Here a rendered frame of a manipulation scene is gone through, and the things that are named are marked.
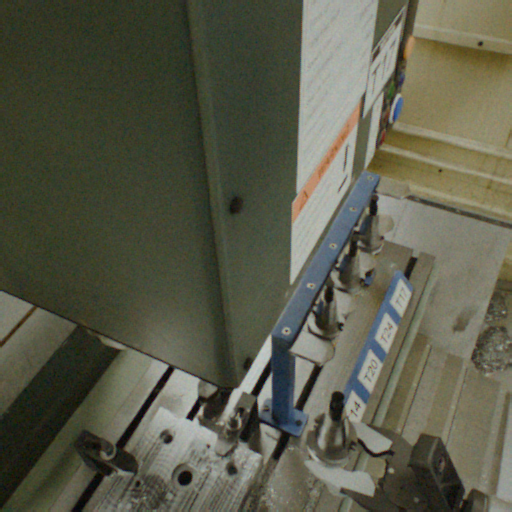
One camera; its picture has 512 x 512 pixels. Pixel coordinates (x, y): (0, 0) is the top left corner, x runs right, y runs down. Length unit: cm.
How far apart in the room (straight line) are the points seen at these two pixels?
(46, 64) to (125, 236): 12
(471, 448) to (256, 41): 130
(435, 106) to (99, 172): 131
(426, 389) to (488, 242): 47
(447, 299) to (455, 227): 22
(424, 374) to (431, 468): 88
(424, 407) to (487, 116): 73
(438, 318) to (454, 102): 57
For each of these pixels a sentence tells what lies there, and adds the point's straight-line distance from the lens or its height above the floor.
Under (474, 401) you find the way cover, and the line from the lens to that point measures 160.
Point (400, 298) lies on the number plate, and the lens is 143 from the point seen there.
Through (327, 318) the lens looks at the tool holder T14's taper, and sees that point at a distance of 98.
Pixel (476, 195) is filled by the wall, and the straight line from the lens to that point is 174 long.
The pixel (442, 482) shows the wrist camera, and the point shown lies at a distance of 75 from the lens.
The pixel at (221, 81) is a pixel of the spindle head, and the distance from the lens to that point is 30.
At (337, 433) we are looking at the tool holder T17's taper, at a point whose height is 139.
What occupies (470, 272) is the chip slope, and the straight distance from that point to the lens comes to 173.
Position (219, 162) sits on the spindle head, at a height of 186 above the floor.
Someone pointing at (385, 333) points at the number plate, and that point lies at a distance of 136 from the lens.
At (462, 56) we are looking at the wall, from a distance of 153.
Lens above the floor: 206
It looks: 49 degrees down
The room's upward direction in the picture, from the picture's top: 3 degrees counter-clockwise
